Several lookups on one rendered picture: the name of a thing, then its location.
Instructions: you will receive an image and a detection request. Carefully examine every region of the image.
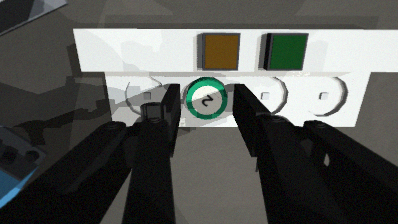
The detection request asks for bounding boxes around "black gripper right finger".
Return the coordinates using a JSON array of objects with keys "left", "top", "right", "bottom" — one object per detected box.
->
[{"left": 232, "top": 84, "right": 398, "bottom": 224}]

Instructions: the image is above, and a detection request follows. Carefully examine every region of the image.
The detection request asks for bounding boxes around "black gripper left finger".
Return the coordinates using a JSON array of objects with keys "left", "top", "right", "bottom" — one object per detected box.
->
[{"left": 0, "top": 84, "right": 181, "bottom": 224}]

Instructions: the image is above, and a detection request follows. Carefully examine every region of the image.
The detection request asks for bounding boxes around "green screw cap with white number 2 label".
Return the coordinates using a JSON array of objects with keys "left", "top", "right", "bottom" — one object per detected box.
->
[{"left": 186, "top": 77, "right": 228, "bottom": 120}]

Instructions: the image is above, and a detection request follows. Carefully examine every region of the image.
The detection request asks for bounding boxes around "blue tube rack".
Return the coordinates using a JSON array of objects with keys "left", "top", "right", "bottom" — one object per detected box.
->
[{"left": 0, "top": 167, "right": 38, "bottom": 208}]

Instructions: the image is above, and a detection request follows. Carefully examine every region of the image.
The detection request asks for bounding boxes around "white rectangular tray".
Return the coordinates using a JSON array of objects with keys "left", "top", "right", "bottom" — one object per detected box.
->
[{"left": 73, "top": 29, "right": 398, "bottom": 127}]

